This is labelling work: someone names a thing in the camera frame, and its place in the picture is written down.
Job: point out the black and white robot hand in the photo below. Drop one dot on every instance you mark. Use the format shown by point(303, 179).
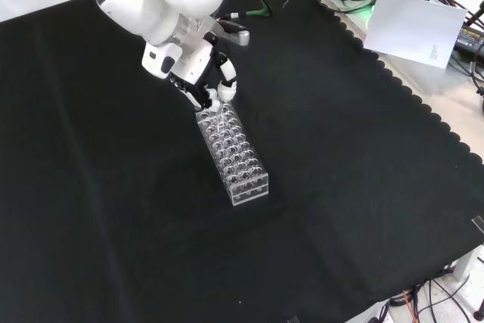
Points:
point(189, 62)

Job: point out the clear glass test tube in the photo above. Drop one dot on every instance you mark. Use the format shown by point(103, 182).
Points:
point(220, 113)

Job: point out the clear acrylic test tube rack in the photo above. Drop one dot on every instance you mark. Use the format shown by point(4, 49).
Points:
point(238, 160)

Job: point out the black bench cloth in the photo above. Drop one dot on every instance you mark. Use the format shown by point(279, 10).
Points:
point(151, 205)

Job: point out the pale paper board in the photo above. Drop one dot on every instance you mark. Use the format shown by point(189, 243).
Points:
point(416, 28)

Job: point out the black power adapter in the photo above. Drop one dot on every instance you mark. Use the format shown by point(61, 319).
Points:
point(470, 39)

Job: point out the clear cloth clip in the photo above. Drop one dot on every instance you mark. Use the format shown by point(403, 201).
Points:
point(478, 224)

